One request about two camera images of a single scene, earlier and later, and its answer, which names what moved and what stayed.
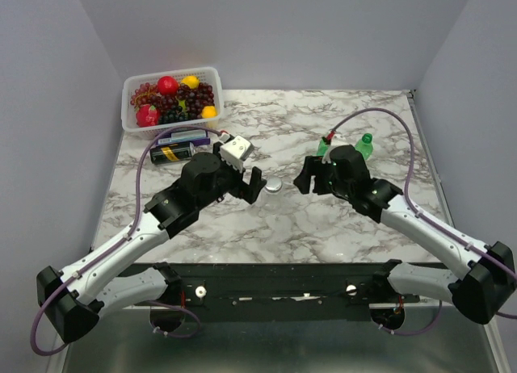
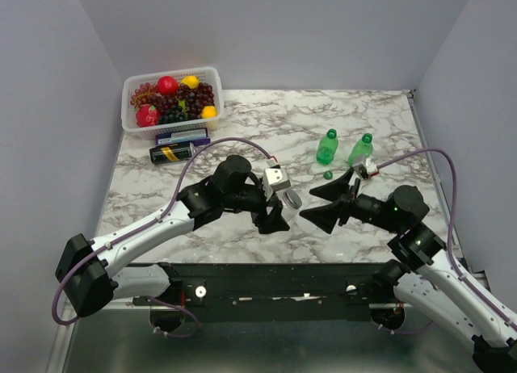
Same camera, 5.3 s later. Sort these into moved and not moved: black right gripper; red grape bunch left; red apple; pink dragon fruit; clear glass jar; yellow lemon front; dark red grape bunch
Moved: clear glass jar; black right gripper
Not moved: yellow lemon front; red apple; red grape bunch left; dark red grape bunch; pink dragon fruit
